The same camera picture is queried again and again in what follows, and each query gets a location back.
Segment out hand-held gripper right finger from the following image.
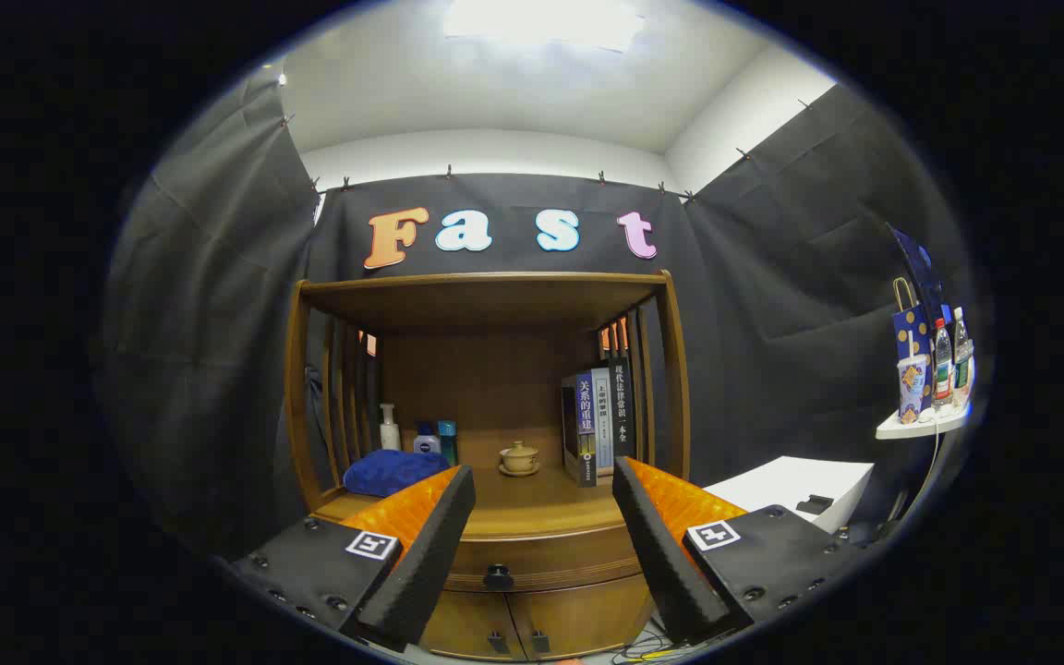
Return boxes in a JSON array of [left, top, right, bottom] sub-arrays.
[[612, 456, 875, 646]]

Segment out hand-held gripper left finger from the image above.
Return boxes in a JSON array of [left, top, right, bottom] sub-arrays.
[[227, 465, 478, 653]]

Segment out wooden drawer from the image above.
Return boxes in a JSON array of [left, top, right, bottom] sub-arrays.
[[444, 526, 644, 593]]

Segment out wooden cabinet door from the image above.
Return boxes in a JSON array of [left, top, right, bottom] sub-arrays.
[[421, 591, 526, 661], [506, 574, 653, 660]]

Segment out wooden countertop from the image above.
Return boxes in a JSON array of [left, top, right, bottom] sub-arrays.
[[315, 453, 671, 541]]

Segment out wooden cabinet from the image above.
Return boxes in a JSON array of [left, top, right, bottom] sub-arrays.
[[283, 270, 692, 662]]

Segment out blue folded towel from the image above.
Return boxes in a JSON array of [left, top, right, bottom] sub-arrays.
[[344, 450, 451, 498]]

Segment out beige lidded tea cup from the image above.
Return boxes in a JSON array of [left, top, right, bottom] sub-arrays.
[[499, 441, 541, 478]]

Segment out black book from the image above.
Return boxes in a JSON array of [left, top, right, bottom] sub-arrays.
[[608, 358, 635, 472]]

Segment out white printer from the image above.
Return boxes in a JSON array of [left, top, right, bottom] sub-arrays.
[[703, 456, 875, 535]]

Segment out light blue spine book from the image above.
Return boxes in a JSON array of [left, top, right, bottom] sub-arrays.
[[591, 368, 614, 477]]

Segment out patterned paper cup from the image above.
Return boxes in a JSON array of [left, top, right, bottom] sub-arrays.
[[897, 356, 930, 424]]

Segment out green label drink bottle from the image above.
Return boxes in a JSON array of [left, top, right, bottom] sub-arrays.
[[952, 308, 974, 407]]

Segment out dark blue patterned bag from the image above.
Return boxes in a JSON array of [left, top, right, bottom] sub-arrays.
[[888, 224, 944, 324]]

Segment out floor cables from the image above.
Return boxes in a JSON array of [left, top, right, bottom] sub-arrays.
[[611, 628, 708, 663]]

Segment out white wall shelf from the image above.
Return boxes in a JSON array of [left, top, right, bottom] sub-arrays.
[[876, 406, 972, 441]]

